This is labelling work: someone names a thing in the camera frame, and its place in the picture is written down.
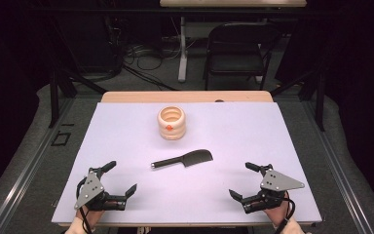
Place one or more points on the person's left hand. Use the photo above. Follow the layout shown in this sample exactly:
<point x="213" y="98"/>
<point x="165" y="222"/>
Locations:
<point x="91" y="216"/>

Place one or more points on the white table with white leg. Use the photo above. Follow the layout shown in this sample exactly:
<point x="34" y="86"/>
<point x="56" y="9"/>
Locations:
<point x="182" y="48"/>

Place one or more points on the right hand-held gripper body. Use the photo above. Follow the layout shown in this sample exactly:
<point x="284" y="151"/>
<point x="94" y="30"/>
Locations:
<point x="274" y="183"/>

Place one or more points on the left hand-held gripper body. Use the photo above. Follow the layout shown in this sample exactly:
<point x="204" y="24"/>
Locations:
<point x="91" y="190"/>

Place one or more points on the cream ribbed knife holder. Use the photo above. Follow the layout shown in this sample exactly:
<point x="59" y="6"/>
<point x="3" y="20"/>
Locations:
<point x="172" y="130"/>

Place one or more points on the black cleaver knife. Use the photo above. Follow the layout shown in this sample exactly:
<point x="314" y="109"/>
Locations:
<point x="194" y="158"/>

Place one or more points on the person's right hand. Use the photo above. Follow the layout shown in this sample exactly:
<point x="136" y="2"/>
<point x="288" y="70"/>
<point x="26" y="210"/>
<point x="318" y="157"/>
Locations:
<point x="277" y="213"/>

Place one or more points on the black metal stand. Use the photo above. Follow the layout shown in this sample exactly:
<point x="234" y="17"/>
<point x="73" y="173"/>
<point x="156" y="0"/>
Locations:
<point x="320" y="100"/>
<point x="54" y="97"/>

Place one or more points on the white table mat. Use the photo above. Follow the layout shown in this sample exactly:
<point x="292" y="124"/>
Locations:
<point x="207" y="130"/>

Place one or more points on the metal floor rail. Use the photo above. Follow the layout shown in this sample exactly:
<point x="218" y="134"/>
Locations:
<point x="341" y="175"/>
<point x="22" y="178"/>

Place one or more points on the wooden table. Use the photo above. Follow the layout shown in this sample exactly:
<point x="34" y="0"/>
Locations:
<point x="181" y="96"/>

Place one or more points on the black folding chair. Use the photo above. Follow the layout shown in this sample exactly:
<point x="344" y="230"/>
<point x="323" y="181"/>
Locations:
<point x="237" y="61"/>

